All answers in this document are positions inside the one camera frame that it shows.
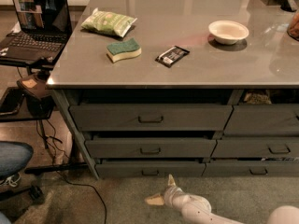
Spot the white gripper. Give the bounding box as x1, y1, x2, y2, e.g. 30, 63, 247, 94
145, 175, 191, 211

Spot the grey drawer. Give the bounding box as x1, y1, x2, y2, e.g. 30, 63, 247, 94
85, 138, 216, 158
211, 138, 299, 159
95, 161, 206, 178
69, 104, 232, 131
224, 105, 299, 136
203, 161, 299, 177

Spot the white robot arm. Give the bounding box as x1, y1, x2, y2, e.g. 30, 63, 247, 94
145, 175, 299, 224

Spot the black open laptop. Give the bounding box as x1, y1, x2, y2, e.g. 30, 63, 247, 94
0, 0, 72, 65

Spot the black snack bar wrapper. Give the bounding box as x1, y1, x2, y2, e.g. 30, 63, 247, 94
155, 46, 190, 68

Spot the green yellow sponge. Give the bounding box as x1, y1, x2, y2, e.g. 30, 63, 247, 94
107, 38, 142, 63

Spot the white sneaker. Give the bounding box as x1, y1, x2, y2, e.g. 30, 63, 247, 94
0, 173, 21, 188

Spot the black device with sticky note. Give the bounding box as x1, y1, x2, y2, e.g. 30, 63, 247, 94
17, 72, 54, 116

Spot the person leg in jeans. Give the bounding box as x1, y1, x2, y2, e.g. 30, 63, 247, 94
0, 141, 34, 181

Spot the white bowl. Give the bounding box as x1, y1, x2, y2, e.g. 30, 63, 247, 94
208, 21, 249, 45

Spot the green chip bag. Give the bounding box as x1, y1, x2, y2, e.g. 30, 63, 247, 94
81, 8, 136, 38

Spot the brown jar at edge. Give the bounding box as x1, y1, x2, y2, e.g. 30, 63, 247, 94
287, 12, 299, 40

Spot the black floor cable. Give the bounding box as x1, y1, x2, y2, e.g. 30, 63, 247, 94
36, 119, 108, 224

